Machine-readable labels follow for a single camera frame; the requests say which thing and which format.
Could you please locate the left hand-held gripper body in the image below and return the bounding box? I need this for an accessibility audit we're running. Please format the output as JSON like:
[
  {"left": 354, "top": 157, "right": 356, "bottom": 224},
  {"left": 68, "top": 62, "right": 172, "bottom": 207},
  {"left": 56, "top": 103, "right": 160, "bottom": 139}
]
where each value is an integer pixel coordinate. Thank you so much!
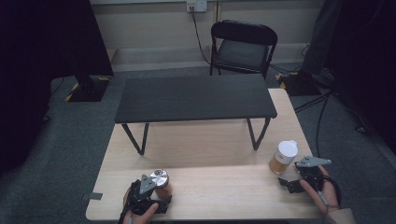
[{"left": 125, "top": 174, "right": 166, "bottom": 217}]

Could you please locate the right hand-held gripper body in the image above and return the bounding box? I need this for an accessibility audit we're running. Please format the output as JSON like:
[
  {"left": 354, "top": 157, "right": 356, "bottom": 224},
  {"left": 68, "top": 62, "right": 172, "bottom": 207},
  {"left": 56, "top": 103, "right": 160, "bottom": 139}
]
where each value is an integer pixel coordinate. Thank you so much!
[{"left": 294, "top": 155, "right": 332, "bottom": 191}]

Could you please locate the silver soda can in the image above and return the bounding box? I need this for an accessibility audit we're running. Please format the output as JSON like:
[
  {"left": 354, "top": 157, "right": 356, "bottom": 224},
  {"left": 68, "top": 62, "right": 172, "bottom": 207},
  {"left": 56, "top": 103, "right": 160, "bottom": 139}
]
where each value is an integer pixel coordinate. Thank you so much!
[{"left": 149, "top": 168, "right": 173, "bottom": 201}]

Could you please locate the amber cup with white lid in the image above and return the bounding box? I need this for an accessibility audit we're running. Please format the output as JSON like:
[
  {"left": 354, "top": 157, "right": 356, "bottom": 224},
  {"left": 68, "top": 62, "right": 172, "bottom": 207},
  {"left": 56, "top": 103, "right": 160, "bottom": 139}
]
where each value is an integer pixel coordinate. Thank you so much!
[{"left": 268, "top": 139, "right": 299, "bottom": 175}]

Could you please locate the person's left hand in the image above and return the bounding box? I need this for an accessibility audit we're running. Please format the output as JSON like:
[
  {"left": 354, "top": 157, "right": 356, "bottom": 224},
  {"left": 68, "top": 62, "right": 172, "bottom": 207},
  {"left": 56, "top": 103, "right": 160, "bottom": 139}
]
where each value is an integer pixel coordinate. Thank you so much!
[{"left": 121, "top": 186, "right": 160, "bottom": 224}]

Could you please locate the person's right hand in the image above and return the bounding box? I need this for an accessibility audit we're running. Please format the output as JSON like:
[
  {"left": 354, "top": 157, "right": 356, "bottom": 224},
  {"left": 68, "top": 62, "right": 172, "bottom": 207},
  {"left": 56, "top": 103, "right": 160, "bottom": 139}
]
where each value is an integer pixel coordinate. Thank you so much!
[{"left": 298, "top": 164, "right": 341, "bottom": 216}]

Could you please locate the dark tape piece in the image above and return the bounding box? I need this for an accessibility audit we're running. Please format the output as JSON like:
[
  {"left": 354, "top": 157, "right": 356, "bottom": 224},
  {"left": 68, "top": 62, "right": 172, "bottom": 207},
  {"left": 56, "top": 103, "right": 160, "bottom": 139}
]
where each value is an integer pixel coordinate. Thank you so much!
[{"left": 80, "top": 191, "right": 104, "bottom": 202}]

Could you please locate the black stand base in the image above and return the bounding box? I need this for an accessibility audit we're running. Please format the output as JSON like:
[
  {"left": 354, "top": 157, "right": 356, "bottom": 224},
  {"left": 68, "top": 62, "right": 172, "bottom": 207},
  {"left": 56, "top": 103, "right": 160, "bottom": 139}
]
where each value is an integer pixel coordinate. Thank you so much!
[
  {"left": 64, "top": 74, "right": 112, "bottom": 104},
  {"left": 276, "top": 70, "right": 322, "bottom": 97}
]

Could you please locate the black low table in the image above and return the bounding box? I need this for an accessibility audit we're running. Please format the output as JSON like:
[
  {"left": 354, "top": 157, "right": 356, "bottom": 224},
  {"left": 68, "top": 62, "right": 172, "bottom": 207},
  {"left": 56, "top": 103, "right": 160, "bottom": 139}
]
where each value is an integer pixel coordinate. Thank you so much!
[{"left": 113, "top": 73, "right": 278, "bottom": 156}]

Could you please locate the black curtain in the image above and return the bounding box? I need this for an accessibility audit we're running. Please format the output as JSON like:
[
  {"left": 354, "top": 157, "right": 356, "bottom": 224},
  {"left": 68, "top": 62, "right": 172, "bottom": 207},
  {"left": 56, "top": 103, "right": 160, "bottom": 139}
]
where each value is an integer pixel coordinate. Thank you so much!
[
  {"left": 0, "top": 0, "right": 115, "bottom": 176},
  {"left": 323, "top": 0, "right": 396, "bottom": 153}
]

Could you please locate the grey hanging cloth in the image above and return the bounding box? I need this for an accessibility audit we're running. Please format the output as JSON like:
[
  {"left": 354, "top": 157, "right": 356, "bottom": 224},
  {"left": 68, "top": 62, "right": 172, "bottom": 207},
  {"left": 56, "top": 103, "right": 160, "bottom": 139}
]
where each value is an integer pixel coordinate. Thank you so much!
[{"left": 300, "top": 0, "right": 339, "bottom": 77}]

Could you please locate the black folding chair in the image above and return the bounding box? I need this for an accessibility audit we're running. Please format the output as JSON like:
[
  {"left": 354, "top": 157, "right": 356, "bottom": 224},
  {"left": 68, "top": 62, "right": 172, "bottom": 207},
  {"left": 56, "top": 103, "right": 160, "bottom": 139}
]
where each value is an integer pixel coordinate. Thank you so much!
[{"left": 208, "top": 20, "right": 279, "bottom": 80}]

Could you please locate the right hand-held gripper cable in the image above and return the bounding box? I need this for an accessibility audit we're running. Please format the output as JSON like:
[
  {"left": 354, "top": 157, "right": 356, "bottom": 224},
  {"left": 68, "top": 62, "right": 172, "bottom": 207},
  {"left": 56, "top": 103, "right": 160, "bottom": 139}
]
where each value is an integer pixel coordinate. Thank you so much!
[{"left": 320, "top": 175, "right": 343, "bottom": 216}]

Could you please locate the black floor cable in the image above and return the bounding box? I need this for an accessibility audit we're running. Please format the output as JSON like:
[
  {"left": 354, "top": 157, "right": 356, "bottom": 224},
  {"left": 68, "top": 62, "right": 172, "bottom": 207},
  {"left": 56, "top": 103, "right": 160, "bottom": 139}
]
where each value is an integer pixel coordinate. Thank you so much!
[{"left": 293, "top": 89, "right": 335, "bottom": 158}]

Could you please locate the black power cable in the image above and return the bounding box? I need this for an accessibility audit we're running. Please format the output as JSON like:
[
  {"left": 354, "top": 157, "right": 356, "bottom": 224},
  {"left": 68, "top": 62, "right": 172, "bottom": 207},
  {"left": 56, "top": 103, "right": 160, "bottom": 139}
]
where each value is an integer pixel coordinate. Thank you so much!
[{"left": 190, "top": 6, "right": 213, "bottom": 65}]

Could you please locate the white wall outlet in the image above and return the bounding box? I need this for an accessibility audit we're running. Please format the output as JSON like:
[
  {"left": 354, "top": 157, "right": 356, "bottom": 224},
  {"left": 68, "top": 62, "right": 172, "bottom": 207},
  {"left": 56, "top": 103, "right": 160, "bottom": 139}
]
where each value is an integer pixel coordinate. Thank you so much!
[{"left": 186, "top": 0, "right": 208, "bottom": 13}]

